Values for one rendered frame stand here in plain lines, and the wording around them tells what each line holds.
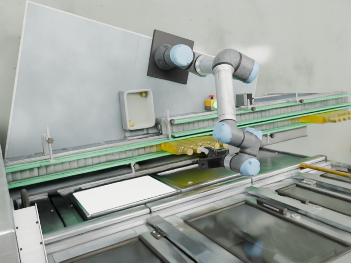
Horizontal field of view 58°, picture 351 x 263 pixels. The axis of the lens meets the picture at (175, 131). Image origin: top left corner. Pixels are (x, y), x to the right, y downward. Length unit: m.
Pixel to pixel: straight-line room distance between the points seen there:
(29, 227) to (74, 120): 0.94
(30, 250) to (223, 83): 0.92
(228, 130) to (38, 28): 1.10
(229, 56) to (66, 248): 1.00
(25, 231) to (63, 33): 1.14
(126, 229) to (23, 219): 0.43
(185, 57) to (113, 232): 1.01
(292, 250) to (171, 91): 1.27
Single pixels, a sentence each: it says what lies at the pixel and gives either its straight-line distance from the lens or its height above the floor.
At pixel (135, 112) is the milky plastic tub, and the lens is 1.91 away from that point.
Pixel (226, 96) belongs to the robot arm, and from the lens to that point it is 1.33.
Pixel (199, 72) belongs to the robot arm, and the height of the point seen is 1.01.
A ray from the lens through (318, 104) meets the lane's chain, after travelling 2.80.
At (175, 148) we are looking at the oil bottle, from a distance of 1.73.
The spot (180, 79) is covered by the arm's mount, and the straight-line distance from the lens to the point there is 2.05.
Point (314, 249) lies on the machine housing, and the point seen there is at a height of 1.94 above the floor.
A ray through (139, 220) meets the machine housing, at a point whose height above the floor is 1.43.
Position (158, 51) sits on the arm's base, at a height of 0.81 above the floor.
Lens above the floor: 2.53
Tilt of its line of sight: 60 degrees down
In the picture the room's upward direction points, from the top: 101 degrees clockwise
